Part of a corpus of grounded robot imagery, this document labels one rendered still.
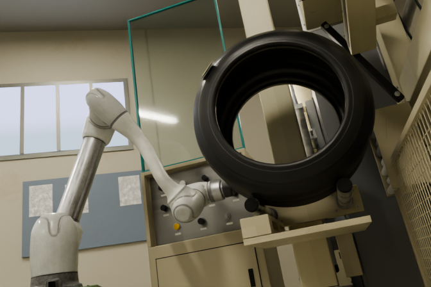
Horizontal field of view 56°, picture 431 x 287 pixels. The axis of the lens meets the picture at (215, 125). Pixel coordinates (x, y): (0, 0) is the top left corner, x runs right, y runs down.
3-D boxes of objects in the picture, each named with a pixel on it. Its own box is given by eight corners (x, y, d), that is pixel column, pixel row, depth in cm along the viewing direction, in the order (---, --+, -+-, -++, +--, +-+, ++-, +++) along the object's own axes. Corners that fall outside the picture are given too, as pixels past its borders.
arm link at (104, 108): (131, 104, 175) (127, 118, 187) (102, 76, 176) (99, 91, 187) (109, 123, 168) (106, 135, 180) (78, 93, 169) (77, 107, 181)
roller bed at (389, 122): (387, 196, 158) (365, 127, 169) (427, 189, 155) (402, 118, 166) (392, 189, 140) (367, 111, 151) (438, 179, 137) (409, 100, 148)
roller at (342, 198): (342, 192, 150) (353, 198, 148) (335, 202, 149) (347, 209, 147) (341, 174, 118) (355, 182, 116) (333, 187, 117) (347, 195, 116)
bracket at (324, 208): (258, 232, 156) (254, 207, 160) (364, 211, 148) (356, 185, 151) (257, 231, 153) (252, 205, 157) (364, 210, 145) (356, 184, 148)
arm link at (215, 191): (212, 183, 179) (225, 180, 178) (215, 204, 176) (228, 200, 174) (206, 179, 171) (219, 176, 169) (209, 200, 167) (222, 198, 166)
